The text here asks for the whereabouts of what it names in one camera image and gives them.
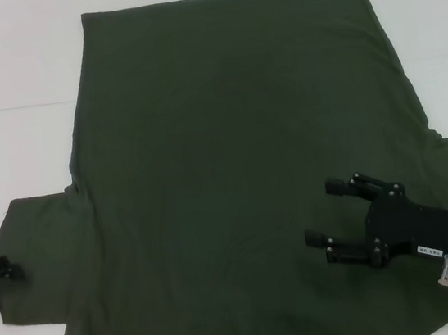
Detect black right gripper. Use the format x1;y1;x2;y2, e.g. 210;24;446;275
297;161;448;292

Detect dark green shirt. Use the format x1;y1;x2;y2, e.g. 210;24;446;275
0;0;448;335

